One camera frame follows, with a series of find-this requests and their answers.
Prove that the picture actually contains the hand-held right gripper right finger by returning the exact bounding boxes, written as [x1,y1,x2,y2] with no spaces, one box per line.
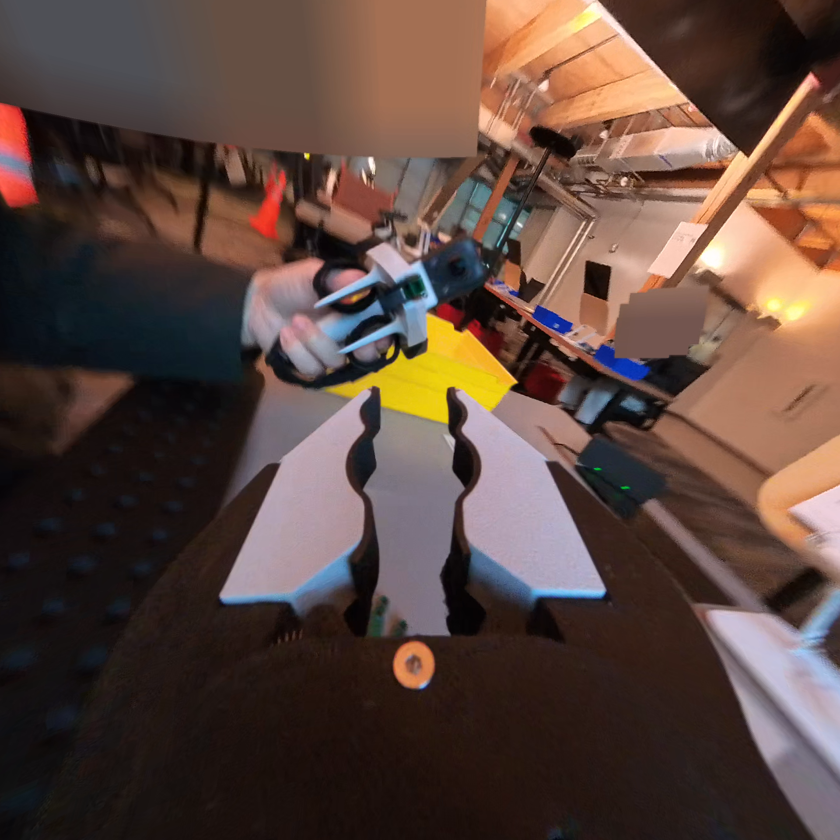
[441,387,606,635]

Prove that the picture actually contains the stack of yellow bins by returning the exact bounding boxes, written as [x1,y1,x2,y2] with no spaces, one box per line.
[325,311,519,422]

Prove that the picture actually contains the black floor lamp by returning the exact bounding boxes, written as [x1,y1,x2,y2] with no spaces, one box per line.
[497,126,582,252]

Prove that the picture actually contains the white stand base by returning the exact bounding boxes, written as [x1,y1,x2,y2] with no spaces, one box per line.
[696,604,840,809]

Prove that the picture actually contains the grey desk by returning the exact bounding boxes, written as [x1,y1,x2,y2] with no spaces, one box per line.
[226,377,772,639]

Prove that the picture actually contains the green toy bamboo stalk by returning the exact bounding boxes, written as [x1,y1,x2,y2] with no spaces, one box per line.
[366,596,409,637]

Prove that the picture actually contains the long wooden table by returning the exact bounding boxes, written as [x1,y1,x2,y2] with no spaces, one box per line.
[486,282,674,403]

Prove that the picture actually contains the person's left hand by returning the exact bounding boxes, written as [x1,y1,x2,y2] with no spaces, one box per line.
[243,258,382,382]

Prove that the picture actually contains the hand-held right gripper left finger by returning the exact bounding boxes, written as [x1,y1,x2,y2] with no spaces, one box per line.
[220,387,382,635]

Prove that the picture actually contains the person's left forearm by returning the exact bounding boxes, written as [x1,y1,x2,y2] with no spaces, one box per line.
[0,210,258,385]

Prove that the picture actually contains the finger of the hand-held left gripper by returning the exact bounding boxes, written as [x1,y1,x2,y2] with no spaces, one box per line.
[363,245,432,296]
[395,297,436,360]

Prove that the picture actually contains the orange traffic cone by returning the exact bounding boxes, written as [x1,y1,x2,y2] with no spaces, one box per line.
[249,164,288,241]

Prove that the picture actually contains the paper sign on post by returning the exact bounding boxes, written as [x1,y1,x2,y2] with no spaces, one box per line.
[648,222,709,277]

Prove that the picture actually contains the wooden post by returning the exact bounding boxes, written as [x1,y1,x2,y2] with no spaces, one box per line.
[640,72,825,294]

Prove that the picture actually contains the black box with green light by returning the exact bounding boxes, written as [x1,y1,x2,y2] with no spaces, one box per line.
[576,436,668,521]

